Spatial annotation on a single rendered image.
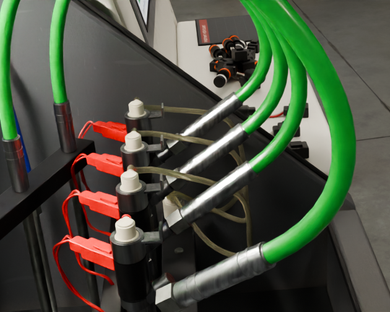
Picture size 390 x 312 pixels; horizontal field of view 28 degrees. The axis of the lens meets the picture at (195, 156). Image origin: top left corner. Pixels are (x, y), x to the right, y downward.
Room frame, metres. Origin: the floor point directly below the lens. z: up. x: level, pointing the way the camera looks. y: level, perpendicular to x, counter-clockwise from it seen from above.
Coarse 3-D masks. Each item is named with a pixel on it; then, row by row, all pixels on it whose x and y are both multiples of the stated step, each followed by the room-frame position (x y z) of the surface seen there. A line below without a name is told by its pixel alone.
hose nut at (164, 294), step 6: (174, 282) 0.44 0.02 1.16; (162, 288) 0.44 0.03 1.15; (168, 288) 0.44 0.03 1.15; (156, 294) 0.44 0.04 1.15; (162, 294) 0.44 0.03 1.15; (168, 294) 0.43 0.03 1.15; (156, 300) 0.43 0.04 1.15; (162, 300) 0.43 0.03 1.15; (168, 300) 0.43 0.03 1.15; (174, 300) 0.43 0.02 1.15; (162, 306) 0.43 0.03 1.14; (168, 306) 0.43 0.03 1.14; (174, 306) 0.43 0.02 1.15; (180, 306) 0.43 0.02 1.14; (186, 306) 0.43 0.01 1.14
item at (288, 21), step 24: (264, 0) 0.40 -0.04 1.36; (288, 24) 0.40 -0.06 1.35; (312, 48) 0.39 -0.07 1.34; (312, 72) 0.39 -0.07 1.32; (336, 72) 0.40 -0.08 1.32; (336, 96) 0.39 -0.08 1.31; (336, 120) 0.39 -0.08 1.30; (336, 144) 0.39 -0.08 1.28; (336, 168) 0.39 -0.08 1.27; (336, 192) 0.39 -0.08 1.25; (312, 216) 0.39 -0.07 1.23; (288, 240) 0.40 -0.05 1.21
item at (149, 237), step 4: (144, 232) 0.54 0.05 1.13; (148, 232) 0.54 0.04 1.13; (152, 232) 0.54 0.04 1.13; (156, 232) 0.54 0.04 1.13; (144, 236) 0.53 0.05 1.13; (148, 236) 0.53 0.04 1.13; (152, 236) 0.53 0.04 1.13; (156, 236) 0.53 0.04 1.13; (144, 240) 0.53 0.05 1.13; (148, 240) 0.53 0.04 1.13; (152, 240) 0.53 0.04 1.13; (156, 240) 0.53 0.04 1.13
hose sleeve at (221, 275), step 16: (240, 256) 0.41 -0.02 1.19; (256, 256) 0.41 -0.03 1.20; (208, 272) 0.42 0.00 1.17; (224, 272) 0.41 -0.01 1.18; (240, 272) 0.41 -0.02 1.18; (256, 272) 0.41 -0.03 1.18; (176, 288) 0.43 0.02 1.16; (192, 288) 0.42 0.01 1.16; (208, 288) 0.42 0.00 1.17; (224, 288) 0.42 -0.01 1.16
